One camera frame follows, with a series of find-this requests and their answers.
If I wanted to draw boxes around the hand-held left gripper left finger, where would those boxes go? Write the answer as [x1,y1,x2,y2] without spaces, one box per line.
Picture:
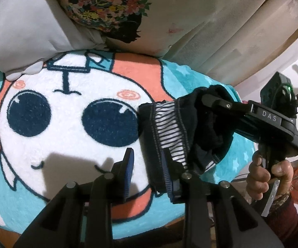
[13,148,135,248]

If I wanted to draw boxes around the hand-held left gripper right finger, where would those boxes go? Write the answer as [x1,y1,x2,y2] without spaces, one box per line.
[162,148,285,248]

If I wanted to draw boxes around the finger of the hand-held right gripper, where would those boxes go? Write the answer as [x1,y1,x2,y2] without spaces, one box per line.
[201,93,250,131]

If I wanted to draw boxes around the dark pants with striped lining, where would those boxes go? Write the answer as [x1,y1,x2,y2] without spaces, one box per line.
[138,85,234,204]

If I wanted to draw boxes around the person's right forearm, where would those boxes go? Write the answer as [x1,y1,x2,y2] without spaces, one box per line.
[264,192,298,248]

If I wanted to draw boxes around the person's right hand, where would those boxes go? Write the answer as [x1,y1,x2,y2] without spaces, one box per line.
[246,152,294,200]

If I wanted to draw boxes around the cream curtain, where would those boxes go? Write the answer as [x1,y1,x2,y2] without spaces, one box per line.
[162,0,298,86]

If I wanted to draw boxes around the printed cartoon face blanket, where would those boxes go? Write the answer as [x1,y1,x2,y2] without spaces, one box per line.
[0,49,257,240]

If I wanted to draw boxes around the floral print cushion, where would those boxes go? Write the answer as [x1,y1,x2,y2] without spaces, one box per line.
[49,0,248,57]

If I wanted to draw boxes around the white pillow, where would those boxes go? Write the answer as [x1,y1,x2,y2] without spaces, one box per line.
[0,0,108,81]

